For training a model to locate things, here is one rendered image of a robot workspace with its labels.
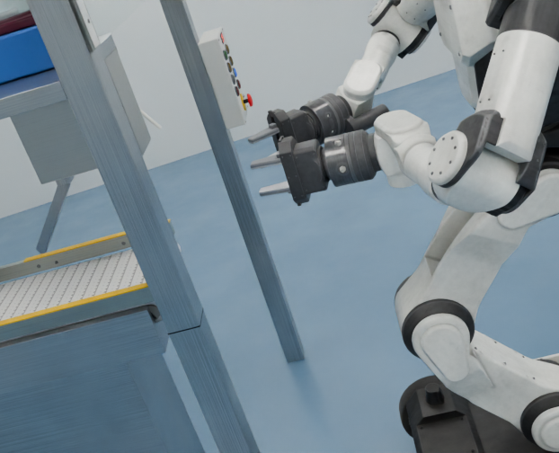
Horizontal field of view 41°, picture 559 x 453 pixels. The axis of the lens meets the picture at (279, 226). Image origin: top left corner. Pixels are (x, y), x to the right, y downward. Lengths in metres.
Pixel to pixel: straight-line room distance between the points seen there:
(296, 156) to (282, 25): 3.55
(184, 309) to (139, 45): 3.57
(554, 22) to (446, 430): 1.09
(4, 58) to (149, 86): 3.50
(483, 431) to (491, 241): 0.61
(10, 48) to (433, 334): 0.92
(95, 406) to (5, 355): 0.22
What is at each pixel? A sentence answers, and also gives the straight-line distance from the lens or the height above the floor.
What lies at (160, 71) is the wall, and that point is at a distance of 4.81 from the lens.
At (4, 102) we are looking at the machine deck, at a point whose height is 1.27.
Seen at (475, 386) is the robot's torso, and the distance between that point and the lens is 1.61.
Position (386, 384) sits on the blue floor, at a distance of 2.35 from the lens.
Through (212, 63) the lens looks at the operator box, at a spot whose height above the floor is 1.04.
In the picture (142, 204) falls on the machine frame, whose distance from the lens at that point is 1.23.
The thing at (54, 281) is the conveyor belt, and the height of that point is 0.83.
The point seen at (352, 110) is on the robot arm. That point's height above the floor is 0.99.
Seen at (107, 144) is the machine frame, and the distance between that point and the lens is 1.20.
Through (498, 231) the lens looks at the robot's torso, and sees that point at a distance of 1.41.
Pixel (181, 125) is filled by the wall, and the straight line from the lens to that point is 4.88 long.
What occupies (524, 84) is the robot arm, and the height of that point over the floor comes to 1.12.
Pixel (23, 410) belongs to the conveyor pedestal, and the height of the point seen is 0.65.
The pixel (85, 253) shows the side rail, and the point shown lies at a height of 0.85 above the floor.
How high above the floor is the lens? 1.45
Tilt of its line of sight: 24 degrees down
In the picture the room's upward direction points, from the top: 18 degrees counter-clockwise
